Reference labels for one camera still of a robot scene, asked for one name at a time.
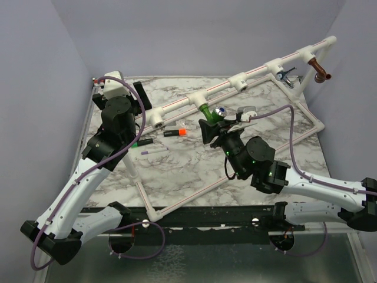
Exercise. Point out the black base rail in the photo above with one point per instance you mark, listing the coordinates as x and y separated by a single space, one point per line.
211 225

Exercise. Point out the clear plastic bag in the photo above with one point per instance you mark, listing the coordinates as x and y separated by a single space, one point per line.
181 124

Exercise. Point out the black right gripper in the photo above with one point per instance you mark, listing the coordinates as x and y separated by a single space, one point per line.
210 131

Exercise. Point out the white pvc pipe frame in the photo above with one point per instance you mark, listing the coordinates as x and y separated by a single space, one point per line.
158 117

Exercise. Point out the purple capped white pen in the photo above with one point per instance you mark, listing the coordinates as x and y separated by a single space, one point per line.
154 151

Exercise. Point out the brown copper faucet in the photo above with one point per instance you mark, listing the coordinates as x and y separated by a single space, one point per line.
321 75

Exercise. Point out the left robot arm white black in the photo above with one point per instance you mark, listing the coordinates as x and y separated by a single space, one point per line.
58 232

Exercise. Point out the orange capped black marker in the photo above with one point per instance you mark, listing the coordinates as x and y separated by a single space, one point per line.
177 132

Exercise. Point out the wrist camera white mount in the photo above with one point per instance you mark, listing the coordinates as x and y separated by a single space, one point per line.
244 117
111 88

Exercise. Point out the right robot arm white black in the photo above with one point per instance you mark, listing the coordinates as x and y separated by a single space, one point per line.
352 203

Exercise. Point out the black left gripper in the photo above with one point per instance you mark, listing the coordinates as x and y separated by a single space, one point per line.
142 96

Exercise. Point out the grey metal faucet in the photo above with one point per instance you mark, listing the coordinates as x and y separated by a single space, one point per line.
282 76

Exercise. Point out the green capped black marker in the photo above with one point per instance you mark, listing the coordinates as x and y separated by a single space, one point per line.
142 142

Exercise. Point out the green water faucet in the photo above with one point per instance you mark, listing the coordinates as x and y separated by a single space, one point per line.
214 116

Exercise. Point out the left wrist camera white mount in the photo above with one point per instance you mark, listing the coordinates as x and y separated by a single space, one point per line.
111 88

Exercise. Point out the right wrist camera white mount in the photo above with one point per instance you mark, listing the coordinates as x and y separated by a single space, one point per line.
244 117

